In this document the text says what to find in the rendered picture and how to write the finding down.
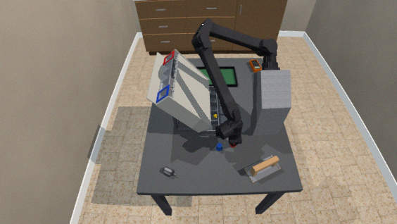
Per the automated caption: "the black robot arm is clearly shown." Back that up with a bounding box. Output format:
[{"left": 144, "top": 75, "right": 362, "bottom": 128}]
[{"left": 191, "top": 18, "right": 280, "bottom": 140}]

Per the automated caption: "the blue plug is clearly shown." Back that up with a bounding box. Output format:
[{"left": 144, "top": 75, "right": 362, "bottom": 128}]
[{"left": 216, "top": 143, "right": 222, "bottom": 151}]

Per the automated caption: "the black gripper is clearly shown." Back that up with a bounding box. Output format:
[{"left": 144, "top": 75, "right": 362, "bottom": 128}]
[{"left": 229, "top": 132, "right": 242, "bottom": 147}]

